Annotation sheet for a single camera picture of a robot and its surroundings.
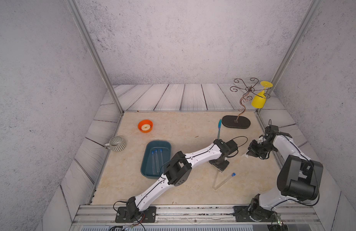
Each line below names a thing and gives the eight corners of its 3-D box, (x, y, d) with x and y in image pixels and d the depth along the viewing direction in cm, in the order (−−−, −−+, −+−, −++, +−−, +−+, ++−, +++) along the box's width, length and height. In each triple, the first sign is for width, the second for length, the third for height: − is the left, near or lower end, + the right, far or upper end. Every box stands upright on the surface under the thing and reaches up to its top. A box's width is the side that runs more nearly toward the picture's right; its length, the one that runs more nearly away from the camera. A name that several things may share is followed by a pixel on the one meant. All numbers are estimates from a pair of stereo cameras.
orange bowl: (138, 134, 109) (136, 129, 105) (140, 123, 116) (139, 119, 112) (151, 134, 109) (150, 129, 105) (153, 123, 116) (152, 119, 112)
